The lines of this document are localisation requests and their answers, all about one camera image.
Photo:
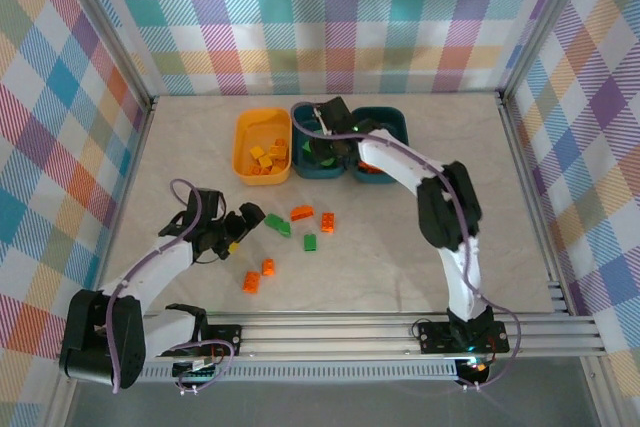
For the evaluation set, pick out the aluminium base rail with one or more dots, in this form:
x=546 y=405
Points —
x=325 y=337

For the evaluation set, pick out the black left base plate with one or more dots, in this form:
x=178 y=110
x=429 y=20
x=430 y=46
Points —
x=225 y=337

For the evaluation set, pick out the plaid fabric backdrop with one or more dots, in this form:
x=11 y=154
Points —
x=600 y=172
x=320 y=7
x=40 y=147

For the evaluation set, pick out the orange arched lego brick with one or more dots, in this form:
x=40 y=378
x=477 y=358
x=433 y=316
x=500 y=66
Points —
x=302 y=213

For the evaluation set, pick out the dark teal plastic container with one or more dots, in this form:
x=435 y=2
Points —
x=320 y=175
x=392 y=119

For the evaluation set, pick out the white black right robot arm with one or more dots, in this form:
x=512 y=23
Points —
x=395 y=162

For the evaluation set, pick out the orange rectangular lego brick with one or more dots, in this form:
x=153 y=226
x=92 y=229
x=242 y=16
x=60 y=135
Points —
x=327 y=222

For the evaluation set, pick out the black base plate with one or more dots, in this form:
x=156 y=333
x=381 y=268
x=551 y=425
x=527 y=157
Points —
x=225 y=337
x=432 y=337

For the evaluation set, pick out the yellow plastic container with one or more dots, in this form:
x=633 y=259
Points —
x=250 y=127

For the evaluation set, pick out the small yellow lego brick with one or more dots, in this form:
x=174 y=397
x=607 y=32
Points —
x=276 y=167

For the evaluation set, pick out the green sloped lego brick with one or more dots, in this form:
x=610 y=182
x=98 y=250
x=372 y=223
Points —
x=306 y=147

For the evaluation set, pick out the orange sloped lego brick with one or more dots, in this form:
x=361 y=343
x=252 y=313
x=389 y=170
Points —
x=372 y=170

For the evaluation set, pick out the aluminium frame post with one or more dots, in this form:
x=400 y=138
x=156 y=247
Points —
x=102 y=22
x=545 y=22

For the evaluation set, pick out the long orange lego brick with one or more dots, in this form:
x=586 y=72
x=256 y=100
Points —
x=251 y=282

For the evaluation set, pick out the aluminium side rail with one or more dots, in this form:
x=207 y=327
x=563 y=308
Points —
x=120 y=207
x=534 y=207

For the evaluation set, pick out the large yellow lego brick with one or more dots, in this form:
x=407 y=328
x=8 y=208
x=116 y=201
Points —
x=264 y=162

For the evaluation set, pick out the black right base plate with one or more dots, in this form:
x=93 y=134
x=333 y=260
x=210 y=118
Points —
x=432 y=337

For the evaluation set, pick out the black orange electronics module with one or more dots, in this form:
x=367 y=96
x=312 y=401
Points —
x=477 y=369

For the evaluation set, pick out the green circuit board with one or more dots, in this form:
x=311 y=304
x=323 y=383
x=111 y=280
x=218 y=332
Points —
x=200 y=369

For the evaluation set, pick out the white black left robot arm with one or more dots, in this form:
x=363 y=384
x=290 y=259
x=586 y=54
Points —
x=150 y=272

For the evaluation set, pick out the small orange lego brick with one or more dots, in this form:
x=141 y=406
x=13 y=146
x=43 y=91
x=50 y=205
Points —
x=268 y=267

